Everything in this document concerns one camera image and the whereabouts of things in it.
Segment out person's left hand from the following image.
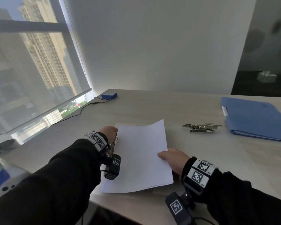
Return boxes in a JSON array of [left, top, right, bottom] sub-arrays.
[[99, 126, 119, 148]]

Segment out person's right hand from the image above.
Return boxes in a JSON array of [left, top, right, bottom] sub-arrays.
[[157, 147, 191, 176]]

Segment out white paper sheets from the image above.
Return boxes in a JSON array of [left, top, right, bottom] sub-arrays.
[[100, 119, 174, 194]]

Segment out person's left forearm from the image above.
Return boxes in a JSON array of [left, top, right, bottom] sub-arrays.
[[0, 138, 103, 225]]

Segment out person's right forearm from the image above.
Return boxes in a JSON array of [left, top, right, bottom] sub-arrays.
[[202, 169, 281, 225]]

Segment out right wristband with marker tags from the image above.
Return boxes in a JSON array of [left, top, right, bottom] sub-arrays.
[[181, 157, 216, 195]]

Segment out wristband with marker tags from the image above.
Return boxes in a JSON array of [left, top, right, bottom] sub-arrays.
[[181, 157, 216, 195], [81, 131, 110, 153]]

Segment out pile of metal binder clips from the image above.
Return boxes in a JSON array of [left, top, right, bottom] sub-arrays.
[[182, 123, 222, 133]]

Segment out left wristband with marker tags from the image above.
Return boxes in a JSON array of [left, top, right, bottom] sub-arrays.
[[81, 131, 110, 153]]

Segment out small blue box device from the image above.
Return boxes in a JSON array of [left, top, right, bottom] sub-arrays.
[[101, 92, 118, 100]]

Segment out blue file folder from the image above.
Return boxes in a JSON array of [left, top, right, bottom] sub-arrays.
[[221, 97, 281, 144]]

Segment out dark side cabinet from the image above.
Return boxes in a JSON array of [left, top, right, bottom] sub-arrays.
[[231, 71, 281, 98]]

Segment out white tissue box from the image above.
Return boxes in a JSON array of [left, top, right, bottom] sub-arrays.
[[257, 71, 278, 84]]

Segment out dark round bowl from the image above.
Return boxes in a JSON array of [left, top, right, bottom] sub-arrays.
[[0, 139, 21, 157]]

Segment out translucent roller blind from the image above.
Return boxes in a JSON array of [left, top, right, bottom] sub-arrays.
[[0, 0, 93, 140]]

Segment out white and blue device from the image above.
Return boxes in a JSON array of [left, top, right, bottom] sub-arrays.
[[0, 159, 31, 205]]

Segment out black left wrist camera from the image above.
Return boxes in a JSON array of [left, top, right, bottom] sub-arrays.
[[104, 154, 122, 180]]

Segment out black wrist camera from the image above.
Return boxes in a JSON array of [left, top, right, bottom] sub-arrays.
[[165, 192, 195, 225], [104, 154, 122, 180]]

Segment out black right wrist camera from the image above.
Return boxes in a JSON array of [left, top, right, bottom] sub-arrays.
[[165, 192, 195, 225]]

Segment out thin black cable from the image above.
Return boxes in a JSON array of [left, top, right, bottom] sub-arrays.
[[49, 96, 113, 127]]

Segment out grey window frame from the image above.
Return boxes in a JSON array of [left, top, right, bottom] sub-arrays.
[[0, 0, 89, 92]]

